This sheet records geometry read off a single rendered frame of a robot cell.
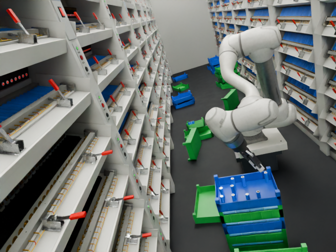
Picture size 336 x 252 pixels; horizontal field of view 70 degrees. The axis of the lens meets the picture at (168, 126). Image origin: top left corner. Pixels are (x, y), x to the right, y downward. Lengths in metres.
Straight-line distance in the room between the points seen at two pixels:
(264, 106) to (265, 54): 0.52
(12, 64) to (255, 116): 0.79
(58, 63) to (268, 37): 1.01
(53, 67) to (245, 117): 0.73
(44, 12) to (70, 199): 0.59
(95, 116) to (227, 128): 0.54
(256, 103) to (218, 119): 0.16
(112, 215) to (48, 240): 0.32
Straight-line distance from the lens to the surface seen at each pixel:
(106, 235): 0.83
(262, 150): 1.83
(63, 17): 0.95
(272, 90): 1.64
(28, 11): 0.96
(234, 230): 1.40
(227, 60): 1.36
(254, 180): 1.44
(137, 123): 1.51
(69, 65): 0.93
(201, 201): 1.86
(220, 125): 1.04
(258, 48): 1.43
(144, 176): 1.34
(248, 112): 0.99
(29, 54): 0.71
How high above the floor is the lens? 1.25
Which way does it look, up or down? 23 degrees down
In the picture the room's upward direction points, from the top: 19 degrees counter-clockwise
